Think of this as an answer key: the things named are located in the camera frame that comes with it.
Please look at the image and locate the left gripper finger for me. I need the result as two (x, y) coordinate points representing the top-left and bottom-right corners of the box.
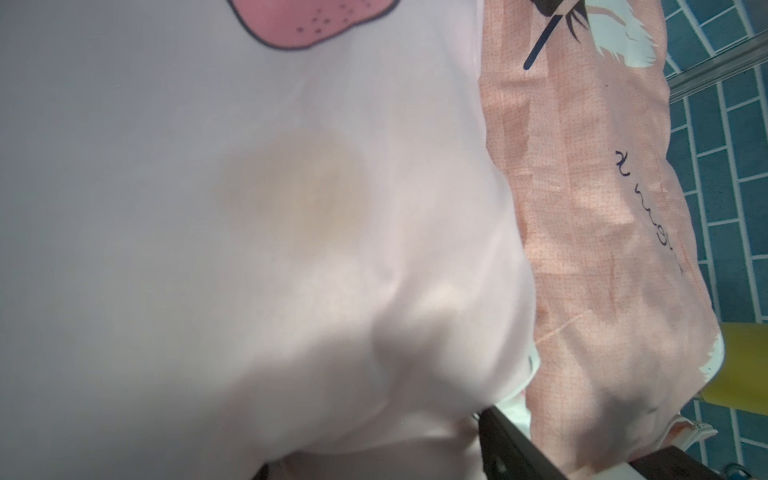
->
(477, 407), (567, 480)

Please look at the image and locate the salmon feather print pillow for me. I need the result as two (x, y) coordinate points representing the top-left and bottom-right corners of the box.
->
(480, 1), (724, 479)

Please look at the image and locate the light pink cartoon pillow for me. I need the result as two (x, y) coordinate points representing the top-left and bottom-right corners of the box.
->
(1, 1), (535, 479)

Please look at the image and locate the yellow pen cup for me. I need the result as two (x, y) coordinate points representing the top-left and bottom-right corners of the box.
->
(700, 323), (767, 416)

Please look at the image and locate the right aluminium corner post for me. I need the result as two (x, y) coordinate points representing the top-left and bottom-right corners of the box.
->
(668, 31), (767, 104)

